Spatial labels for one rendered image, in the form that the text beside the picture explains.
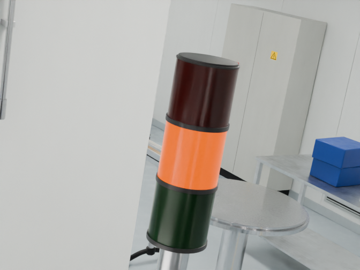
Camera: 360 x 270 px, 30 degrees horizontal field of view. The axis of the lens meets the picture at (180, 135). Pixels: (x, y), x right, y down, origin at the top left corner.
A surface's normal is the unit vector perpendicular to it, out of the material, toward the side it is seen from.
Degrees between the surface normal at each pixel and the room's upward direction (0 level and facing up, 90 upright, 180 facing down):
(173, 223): 90
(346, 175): 90
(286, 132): 90
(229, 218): 0
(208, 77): 90
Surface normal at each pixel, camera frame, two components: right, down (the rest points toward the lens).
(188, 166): -0.10, 0.23
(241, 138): -0.81, 0.01
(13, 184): 0.56, 0.29
